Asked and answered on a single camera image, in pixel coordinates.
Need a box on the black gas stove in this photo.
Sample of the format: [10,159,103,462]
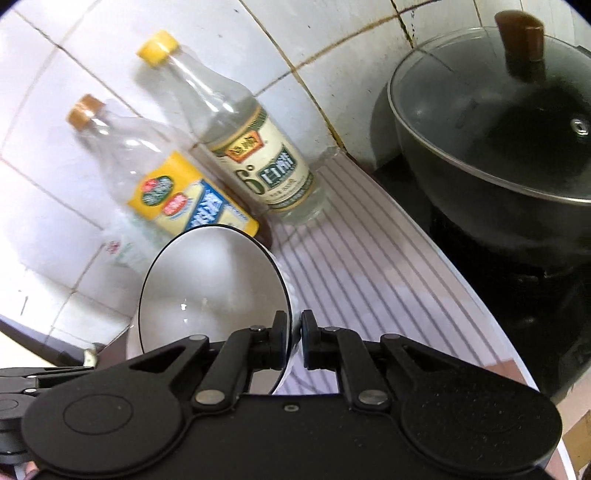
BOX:
[373,155,590,403]

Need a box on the white plastic bag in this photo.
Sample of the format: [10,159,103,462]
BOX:
[102,210,160,277]

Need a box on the striped table cover mat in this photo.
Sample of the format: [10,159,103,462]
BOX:
[91,151,574,480]

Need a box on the cooking wine bottle yellow label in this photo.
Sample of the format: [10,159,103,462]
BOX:
[67,94,273,248]

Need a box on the white vinegar bottle yellow cap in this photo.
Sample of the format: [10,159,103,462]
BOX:
[137,30,325,225]

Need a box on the glass wok lid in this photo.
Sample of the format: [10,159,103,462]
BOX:
[389,10,590,204]

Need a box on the black wok with handle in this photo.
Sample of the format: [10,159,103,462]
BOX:
[368,27,591,259]

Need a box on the white ribbed bowl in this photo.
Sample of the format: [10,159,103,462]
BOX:
[127,225,301,373]

